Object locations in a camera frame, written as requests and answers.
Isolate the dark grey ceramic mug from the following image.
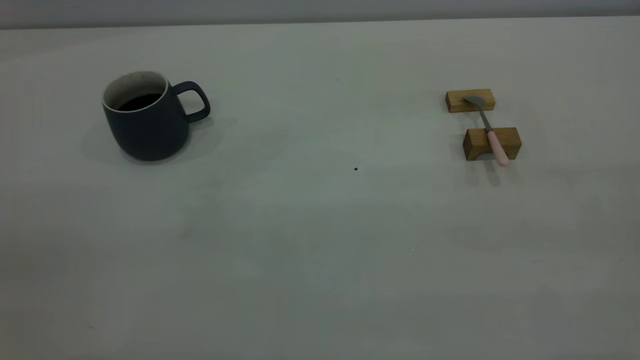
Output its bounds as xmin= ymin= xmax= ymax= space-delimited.
xmin=101 ymin=70 xmax=211 ymax=162

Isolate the pink handled metal spoon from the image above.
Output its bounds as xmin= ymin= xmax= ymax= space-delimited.
xmin=463 ymin=95 xmax=511 ymax=168

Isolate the flat rectangular wooden block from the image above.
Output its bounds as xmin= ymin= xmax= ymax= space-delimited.
xmin=445 ymin=88 xmax=496 ymax=114

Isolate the arched wooden block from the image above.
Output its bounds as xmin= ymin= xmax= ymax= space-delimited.
xmin=462 ymin=127 xmax=523 ymax=161

